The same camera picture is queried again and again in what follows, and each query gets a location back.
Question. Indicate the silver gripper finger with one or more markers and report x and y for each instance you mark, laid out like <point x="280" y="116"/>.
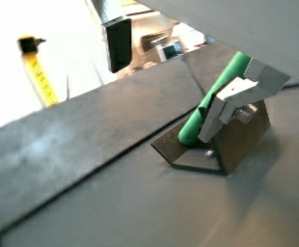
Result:
<point x="231" y="102"/>

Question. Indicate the yellow tape measure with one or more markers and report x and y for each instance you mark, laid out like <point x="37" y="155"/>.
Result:
<point x="28" y="48"/>

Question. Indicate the black curved fixture stand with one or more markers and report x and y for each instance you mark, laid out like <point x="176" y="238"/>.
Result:
<point x="219" y="156"/>

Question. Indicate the black monitor in background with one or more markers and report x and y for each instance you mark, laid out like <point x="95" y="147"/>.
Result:
<point x="117" y="37"/>

